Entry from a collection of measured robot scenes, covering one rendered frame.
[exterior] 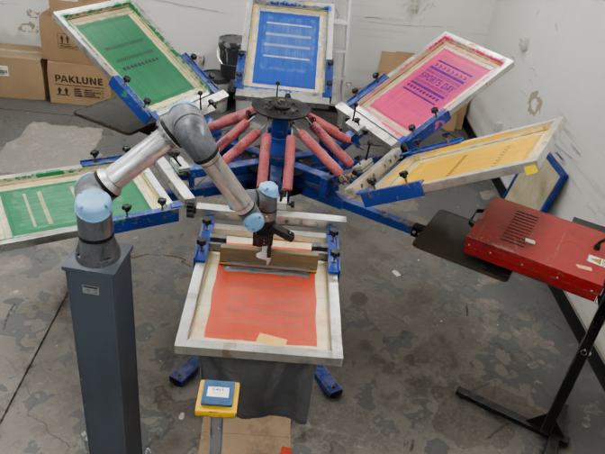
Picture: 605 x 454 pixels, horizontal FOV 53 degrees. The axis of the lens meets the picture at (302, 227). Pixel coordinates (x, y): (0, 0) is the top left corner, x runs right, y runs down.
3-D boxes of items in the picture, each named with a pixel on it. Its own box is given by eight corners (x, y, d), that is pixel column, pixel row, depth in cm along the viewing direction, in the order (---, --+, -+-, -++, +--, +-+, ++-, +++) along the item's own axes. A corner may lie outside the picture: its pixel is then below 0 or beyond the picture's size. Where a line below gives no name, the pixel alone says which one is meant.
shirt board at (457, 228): (523, 253, 304) (528, 240, 299) (502, 294, 273) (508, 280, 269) (293, 168, 354) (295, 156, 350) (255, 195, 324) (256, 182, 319)
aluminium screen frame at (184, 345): (341, 367, 214) (343, 358, 212) (174, 353, 211) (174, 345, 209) (333, 240, 280) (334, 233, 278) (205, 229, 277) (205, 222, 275)
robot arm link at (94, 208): (77, 242, 201) (73, 207, 193) (76, 221, 211) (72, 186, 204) (115, 239, 205) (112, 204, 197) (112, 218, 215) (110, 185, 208)
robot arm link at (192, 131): (203, 122, 193) (274, 223, 223) (196, 108, 201) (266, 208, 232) (172, 141, 193) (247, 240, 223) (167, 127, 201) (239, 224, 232)
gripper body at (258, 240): (253, 237, 253) (255, 212, 247) (274, 239, 253) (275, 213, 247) (252, 248, 247) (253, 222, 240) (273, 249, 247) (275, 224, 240)
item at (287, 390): (309, 426, 244) (321, 348, 221) (196, 418, 242) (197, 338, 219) (309, 420, 247) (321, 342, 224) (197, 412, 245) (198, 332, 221)
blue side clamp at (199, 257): (204, 272, 253) (205, 258, 249) (193, 271, 252) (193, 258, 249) (214, 232, 278) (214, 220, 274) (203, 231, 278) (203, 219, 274)
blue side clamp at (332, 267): (338, 284, 255) (340, 270, 252) (326, 283, 255) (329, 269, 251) (335, 243, 281) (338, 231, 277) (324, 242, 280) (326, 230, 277)
